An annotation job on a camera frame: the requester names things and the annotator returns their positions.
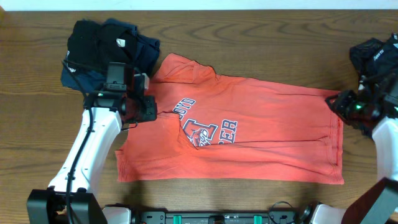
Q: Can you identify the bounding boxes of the black folded garment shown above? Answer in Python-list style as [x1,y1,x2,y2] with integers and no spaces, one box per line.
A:
[66,20,137,74]

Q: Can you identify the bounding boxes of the orange-red soccer t-shirt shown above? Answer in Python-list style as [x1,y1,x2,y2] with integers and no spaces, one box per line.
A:
[116,54,344,184]

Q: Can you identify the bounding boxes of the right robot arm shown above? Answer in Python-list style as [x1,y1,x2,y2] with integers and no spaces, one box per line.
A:
[303,90,397,224]

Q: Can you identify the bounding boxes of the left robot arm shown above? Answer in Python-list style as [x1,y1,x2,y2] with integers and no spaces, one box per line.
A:
[26,62,157,223]

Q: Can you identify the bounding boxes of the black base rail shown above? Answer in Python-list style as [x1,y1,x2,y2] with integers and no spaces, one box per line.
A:
[104,211,302,224]

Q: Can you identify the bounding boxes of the navy blue folded garment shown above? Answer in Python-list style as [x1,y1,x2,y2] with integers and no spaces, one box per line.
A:
[60,18,160,92]

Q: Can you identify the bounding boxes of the black mesh sports garment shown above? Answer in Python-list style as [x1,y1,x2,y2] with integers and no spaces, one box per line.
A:
[349,33,397,91]

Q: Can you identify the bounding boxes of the left black cable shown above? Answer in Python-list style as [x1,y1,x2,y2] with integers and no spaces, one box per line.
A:
[61,58,108,224]

